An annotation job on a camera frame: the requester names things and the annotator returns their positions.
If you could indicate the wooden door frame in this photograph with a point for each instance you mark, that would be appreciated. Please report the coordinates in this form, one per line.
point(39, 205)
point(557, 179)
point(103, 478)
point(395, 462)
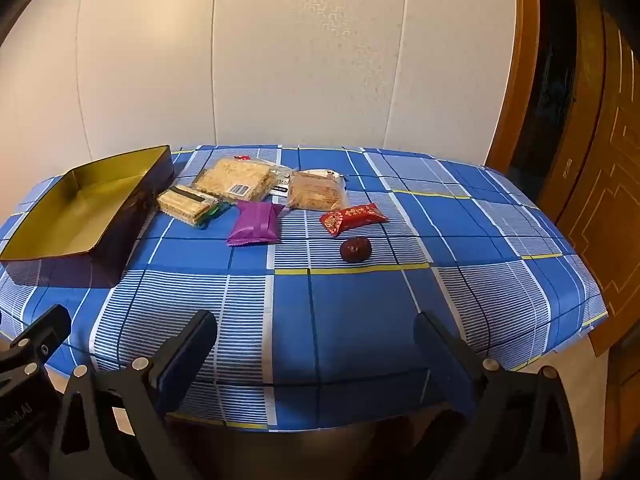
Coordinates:
point(515, 85)

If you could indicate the dark red jujube date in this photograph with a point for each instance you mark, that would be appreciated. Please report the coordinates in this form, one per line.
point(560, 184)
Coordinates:
point(356, 250)

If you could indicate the wooden door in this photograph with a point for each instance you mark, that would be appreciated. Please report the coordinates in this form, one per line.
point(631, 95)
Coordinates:
point(615, 210)

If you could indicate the purple snack packet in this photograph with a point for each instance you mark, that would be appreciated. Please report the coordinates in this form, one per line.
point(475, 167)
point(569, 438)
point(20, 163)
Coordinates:
point(254, 222)

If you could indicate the small red candy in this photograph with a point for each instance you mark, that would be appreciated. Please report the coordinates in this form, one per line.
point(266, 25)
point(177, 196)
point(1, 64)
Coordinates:
point(242, 157)

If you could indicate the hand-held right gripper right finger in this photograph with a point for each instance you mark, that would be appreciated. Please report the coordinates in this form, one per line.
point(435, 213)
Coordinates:
point(452, 375)

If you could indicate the clear wrapped cake packet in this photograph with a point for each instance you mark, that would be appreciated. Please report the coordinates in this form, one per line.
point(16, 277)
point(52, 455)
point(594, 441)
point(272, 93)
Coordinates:
point(315, 191)

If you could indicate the blue plaid tablecloth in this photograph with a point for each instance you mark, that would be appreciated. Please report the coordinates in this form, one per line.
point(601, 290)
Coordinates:
point(350, 320)

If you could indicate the small cracker packet green edge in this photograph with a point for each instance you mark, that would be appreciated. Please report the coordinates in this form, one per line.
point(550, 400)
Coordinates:
point(185, 203)

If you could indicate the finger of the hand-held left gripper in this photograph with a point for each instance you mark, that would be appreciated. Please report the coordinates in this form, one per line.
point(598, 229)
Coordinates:
point(42, 335)

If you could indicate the gold tin box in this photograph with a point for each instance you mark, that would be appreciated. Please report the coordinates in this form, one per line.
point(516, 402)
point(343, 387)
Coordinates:
point(75, 210)

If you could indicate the large clear cracker packet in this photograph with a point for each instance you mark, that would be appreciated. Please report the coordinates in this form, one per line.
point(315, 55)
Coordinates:
point(235, 180)

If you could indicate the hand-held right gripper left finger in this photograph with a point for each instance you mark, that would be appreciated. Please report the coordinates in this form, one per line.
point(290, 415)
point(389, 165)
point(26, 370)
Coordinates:
point(185, 355)

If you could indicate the red patterned snack packet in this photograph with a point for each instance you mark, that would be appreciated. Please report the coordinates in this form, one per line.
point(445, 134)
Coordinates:
point(352, 217)

